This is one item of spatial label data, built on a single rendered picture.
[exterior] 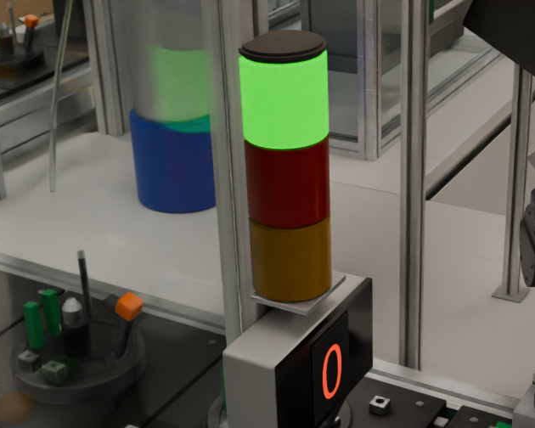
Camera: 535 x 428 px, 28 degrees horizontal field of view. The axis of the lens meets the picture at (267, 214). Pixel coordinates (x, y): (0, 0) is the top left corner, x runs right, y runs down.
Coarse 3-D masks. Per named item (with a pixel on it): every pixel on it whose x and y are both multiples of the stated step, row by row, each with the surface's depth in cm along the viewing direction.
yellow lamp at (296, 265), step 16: (256, 224) 63; (320, 224) 63; (256, 240) 64; (272, 240) 63; (288, 240) 63; (304, 240) 63; (320, 240) 63; (256, 256) 64; (272, 256) 63; (288, 256) 63; (304, 256) 63; (320, 256) 64; (256, 272) 65; (272, 272) 64; (288, 272) 63; (304, 272) 64; (320, 272) 64; (256, 288) 65; (272, 288) 64; (288, 288) 64; (304, 288) 64; (320, 288) 65
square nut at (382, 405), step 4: (376, 396) 103; (372, 400) 102; (376, 400) 102; (380, 400) 103; (384, 400) 102; (388, 400) 102; (372, 404) 102; (376, 404) 102; (380, 404) 102; (384, 404) 102; (388, 404) 102; (372, 408) 102; (376, 408) 102; (380, 408) 101; (384, 408) 101; (388, 408) 102; (372, 412) 102; (376, 412) 102; (380, 412) 102; (384, 412) 101
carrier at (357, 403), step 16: (368, 384) 106; (384, 384) 106; (352, 400) 104; (368, 400) 104; (400, 400) 104; (416, 400) 104; (432, 400) 103; (352, 416) 102; (368, 416) 102; (384, 416) 102; (400, 416) 101; (416, 416) 101; (432, 416) 101
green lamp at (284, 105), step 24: (240, 72) 60; (264, 72) 58; (288, 72) 58; (312, 72) 59; (264, 96) 59; (288, 96) 59; (312, 96) 59; (264, 120) 60; (288, 120) 59; (312, 120) 60; (264, 144) 60; (288, 144) 60
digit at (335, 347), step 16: (336, 336) 67; (320, 352) 66; (336, 352) 68; (320, 368) 66; (336, 368) 68; (320, 384) 67; (336, 384) 69; (320, 400) 67; (336, 400) 69; (320, 416) 68
